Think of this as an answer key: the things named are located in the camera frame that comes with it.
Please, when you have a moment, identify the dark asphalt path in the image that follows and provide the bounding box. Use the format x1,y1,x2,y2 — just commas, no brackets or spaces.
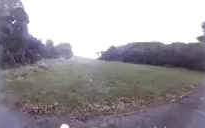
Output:
9,83,205,128

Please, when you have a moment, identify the green grass field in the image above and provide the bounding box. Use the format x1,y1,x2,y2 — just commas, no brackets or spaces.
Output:
0,55,205,118

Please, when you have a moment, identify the robot's own part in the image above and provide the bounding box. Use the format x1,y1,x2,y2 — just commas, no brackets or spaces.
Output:
59,123,70,128

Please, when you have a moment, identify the dark wood of trees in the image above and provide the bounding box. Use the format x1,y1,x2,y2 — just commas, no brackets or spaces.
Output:
0,0,75,70
98,19,205,73

